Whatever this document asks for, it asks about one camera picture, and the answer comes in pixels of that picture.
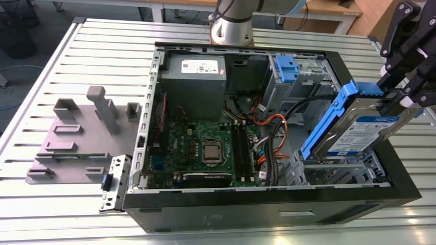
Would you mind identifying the metal disk bay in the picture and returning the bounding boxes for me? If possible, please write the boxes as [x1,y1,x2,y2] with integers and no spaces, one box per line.
[278,149,391,186]

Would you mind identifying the white table frame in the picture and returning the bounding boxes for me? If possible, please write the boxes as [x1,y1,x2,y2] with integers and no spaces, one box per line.
[137,0,219,23]

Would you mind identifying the black graphics card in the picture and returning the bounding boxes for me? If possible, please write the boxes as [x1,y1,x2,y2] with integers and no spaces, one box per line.
[173,172,234,189]

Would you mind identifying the black RAM slot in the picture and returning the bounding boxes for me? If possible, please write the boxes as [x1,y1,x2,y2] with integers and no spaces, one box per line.
[241,119,257,182]
[231,119,245,182]

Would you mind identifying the metal expansion slot bracket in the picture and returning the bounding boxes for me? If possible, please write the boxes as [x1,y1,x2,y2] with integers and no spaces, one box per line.
[99,154,134,214]

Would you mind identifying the silver CPU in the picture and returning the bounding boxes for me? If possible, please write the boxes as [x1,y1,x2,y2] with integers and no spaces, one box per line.
[203,145,223,161]

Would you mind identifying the black PC case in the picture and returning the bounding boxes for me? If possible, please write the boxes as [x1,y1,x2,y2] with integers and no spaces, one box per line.
[122,42,423,233]

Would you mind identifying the grey power supply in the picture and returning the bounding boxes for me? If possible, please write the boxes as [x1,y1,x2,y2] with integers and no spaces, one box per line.
[159,54,229,122]

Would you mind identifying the green motherboard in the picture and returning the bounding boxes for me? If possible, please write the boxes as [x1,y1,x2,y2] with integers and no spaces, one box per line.
[149,121,273,189]

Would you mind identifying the black chair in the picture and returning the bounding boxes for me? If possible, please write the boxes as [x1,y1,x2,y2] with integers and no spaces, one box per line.
[0,10,39,60]

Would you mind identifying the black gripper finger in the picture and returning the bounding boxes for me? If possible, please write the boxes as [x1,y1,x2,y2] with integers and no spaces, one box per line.
[379,0,425,117]
[402,45,436,108]

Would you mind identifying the CPU socket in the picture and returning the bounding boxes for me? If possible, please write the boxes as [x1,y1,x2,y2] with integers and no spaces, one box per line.
[199,137,227,168]

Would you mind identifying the orange wire bundle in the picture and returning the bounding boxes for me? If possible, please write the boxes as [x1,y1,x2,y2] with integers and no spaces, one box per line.
[253,113,291,164]

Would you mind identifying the green RAM stick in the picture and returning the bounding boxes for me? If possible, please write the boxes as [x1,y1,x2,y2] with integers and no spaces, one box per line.
[51,152,107,160]

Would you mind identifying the wooden cabinet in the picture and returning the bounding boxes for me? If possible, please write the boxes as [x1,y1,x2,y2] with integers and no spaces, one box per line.
[367,0,405,52]

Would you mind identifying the pale floor cable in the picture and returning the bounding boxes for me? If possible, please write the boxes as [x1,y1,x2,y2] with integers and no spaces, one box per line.
[0,65,46,74]

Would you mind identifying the thin coloured fan wires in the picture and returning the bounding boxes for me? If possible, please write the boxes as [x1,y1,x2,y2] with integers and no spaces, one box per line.
[170,105,189,120]

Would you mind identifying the blue floor wire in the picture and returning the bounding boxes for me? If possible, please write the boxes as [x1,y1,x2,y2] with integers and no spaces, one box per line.
[0,102,23,112]

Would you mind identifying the red black twisted wire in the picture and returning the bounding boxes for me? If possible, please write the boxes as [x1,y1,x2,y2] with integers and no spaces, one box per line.
[154,92,169,149]

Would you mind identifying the blue drive cage latch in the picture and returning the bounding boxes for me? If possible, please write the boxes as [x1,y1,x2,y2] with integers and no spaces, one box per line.
[275,55,301,83]

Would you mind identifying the yellow black power wires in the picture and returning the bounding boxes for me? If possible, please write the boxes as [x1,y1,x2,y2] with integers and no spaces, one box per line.
[221,106,255,121]

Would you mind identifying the grey plastic parts rack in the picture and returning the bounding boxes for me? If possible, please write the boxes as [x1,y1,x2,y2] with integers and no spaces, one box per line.
[26,86,143,186]

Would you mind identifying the metal optical drive cage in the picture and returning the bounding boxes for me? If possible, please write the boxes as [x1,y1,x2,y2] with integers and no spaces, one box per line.
[265,54,338,114]

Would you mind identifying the hard disk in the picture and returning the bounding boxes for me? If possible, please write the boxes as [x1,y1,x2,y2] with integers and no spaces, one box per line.
[301,79,427,161]

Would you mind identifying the wooden desk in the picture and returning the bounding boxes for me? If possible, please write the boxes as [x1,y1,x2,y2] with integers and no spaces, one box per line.
[306,0,365,35]

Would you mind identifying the blue bracket latch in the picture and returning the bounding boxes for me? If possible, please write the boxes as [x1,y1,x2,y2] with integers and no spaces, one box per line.
[102,173,115,191]

